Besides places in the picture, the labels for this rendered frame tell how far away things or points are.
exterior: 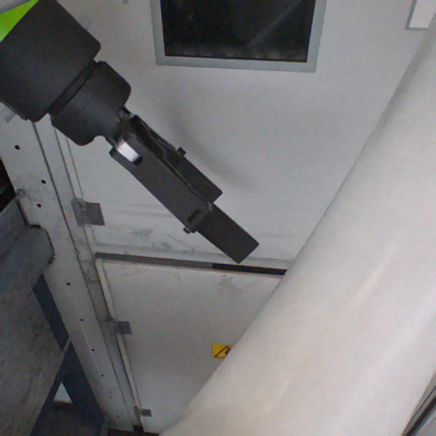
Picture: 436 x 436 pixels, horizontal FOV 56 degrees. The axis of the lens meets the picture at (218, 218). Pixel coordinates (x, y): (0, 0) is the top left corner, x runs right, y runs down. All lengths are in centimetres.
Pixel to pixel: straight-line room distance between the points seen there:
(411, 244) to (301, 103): 31
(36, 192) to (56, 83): 38
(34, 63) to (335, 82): 31
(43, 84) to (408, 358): 31
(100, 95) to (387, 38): 30
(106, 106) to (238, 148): 22
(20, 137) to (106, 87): 31
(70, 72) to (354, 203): 24
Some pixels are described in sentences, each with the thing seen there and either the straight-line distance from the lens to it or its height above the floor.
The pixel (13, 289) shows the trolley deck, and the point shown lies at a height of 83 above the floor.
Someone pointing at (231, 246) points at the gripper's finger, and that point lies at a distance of 40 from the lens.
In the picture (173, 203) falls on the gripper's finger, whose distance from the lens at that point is 35.
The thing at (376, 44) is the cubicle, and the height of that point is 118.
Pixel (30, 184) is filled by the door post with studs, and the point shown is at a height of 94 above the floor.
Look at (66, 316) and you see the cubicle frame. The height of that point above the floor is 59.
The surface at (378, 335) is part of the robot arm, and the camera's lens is 23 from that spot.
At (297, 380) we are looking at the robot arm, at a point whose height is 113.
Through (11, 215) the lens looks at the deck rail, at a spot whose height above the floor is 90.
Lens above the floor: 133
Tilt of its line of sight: 42 degrees down
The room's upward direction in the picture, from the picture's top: straight up
